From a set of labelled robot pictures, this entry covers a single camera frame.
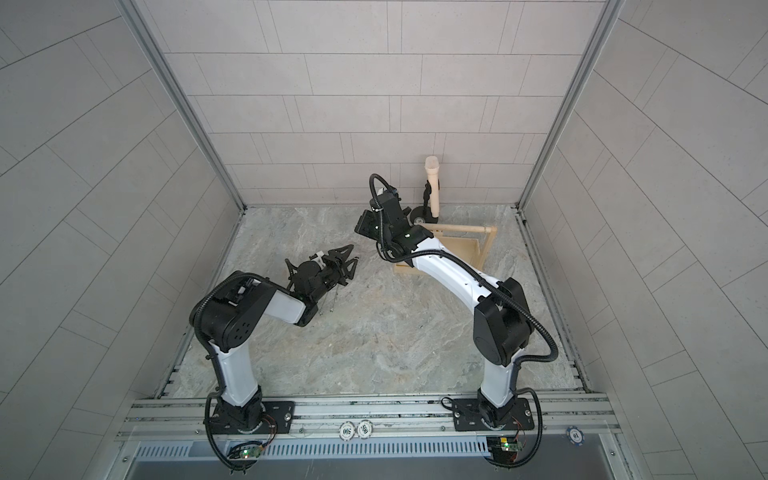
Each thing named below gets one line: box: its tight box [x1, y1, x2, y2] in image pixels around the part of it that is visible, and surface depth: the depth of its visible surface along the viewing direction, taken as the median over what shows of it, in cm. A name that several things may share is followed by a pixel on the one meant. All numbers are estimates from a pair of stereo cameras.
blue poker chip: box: [566, 426, 585, 446], surface depth 70 cm
